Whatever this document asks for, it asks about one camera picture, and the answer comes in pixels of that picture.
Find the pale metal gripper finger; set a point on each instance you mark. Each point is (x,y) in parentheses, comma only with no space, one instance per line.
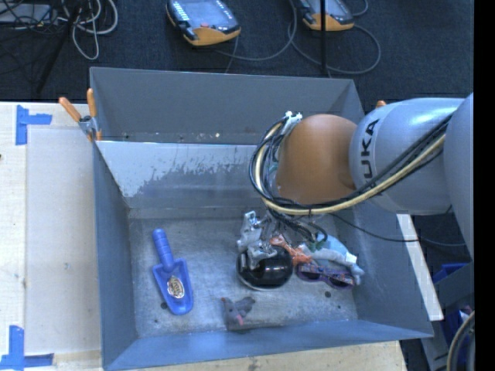
(247,230)
(258,254)

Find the black round ball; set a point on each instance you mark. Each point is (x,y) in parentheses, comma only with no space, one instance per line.
(272,273)

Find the orange small toy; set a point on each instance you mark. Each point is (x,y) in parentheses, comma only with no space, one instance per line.
(292,251)

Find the grey metal bin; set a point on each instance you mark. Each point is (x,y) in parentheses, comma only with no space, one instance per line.
(216,176)

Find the grey toy mouse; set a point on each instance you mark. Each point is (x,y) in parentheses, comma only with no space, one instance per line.
(234,315)

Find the purple sunglasses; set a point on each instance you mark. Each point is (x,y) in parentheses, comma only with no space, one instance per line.
(328,276)

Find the blue toy trowel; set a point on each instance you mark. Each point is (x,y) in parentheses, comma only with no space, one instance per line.
(174,280)

